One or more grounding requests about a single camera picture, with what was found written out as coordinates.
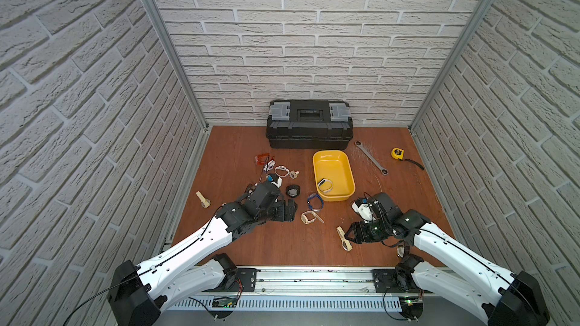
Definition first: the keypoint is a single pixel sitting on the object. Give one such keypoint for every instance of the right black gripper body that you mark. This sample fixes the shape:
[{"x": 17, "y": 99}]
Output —
[{"x": 371, "y": 231}]

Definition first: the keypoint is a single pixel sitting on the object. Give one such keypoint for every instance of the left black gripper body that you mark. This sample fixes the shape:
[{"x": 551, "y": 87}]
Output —
[{"x": 284, "y": 209}]

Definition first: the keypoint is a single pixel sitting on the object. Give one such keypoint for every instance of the black round watch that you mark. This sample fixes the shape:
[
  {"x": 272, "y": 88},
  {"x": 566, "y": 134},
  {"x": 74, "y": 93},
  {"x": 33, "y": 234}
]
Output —
[{"x": 293, "y": 191}]

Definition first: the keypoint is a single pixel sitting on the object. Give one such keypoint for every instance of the blue translucent watch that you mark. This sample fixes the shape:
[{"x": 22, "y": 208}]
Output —
[{"x": 315, "y": 202}]

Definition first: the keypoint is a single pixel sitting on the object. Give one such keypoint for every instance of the tan wooden watch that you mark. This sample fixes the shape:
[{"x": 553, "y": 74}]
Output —
[{"x": 206, "y": 203}]

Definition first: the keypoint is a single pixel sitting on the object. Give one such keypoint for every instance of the yellow plastic tray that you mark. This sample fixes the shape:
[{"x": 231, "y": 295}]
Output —
[{"x": 334, "y": 165}]

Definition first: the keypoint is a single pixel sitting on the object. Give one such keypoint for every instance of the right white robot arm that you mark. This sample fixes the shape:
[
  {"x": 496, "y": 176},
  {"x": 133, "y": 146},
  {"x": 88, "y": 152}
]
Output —
[{"x": 431, "y": 260}]

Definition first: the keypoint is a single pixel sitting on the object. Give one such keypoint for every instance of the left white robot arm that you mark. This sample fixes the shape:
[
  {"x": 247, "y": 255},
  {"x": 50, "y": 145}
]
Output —
[{"x": 140, "y": 293}]

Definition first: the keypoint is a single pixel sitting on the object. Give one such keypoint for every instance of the purple white toy watch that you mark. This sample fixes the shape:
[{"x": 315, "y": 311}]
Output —
[{"x": 269, "y": 165}]

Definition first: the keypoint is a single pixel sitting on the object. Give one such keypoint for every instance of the dark watch near base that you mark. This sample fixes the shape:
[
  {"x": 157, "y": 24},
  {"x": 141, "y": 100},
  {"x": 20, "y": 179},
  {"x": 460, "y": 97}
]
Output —
[{"x": 402, "y": 250}]

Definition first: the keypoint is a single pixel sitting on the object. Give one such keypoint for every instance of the red translucent watch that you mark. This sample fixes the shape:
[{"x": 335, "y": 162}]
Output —
[{"x": 262, "y": 159}]

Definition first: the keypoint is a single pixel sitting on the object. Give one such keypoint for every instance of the yellow tape measure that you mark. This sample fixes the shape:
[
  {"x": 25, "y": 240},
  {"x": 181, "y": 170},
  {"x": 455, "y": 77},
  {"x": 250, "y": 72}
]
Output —
[{"x": 399, "y": 155}]

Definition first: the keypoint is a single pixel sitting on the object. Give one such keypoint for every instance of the silver wrench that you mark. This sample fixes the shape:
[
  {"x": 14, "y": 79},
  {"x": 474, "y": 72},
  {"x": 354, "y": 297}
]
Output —
[{"x": 368, "y": 154}]

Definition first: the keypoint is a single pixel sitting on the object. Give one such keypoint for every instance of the black plastic toolbox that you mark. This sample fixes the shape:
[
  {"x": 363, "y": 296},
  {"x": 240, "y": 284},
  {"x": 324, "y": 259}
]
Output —
[{"x": 309, "y": 124}]

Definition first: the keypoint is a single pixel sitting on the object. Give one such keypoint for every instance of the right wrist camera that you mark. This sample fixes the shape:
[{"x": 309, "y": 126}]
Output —
[{"x": 363, "y": 209}]

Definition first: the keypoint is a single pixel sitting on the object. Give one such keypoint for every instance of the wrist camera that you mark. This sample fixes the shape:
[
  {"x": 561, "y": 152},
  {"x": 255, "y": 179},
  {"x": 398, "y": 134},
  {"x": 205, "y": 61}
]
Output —
[
  {"x": 274, "y": 179},
  {"x": 363, "y": 209}
]

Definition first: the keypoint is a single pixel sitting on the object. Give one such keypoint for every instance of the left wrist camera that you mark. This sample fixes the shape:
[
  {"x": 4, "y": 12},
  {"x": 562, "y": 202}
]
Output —
[{"x": 274, "y": 179}]

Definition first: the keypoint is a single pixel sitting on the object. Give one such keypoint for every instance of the white strap watch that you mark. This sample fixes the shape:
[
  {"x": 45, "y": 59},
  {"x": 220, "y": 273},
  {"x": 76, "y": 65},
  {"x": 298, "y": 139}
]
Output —
[{"x": 283, "y": 171}]

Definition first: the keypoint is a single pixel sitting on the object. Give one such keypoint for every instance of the aluminium floor rail left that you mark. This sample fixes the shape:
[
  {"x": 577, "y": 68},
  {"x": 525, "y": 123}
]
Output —
[{"x": 183, "y": 190}]

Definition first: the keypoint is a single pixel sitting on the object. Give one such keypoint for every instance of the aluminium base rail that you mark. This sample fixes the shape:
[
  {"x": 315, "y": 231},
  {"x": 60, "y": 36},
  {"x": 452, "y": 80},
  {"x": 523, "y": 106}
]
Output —
[{"x": 311, "y": 289}]

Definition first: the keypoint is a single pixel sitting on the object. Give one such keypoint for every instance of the aluminium corner post left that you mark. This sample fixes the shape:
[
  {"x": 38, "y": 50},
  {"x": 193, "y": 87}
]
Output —
[{"x": 165, "y": 39}]

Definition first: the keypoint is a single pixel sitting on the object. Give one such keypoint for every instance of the aluminium corner post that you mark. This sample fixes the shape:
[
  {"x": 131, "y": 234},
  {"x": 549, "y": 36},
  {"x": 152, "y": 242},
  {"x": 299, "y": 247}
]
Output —
[
  {"x": 456, "y": 52},
  {"x": 165, "y": 39}
]

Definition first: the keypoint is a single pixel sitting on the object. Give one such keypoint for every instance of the aluminium corner post right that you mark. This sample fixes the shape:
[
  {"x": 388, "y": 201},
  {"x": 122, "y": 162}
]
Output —
[{"x": 456, "y": 52}]

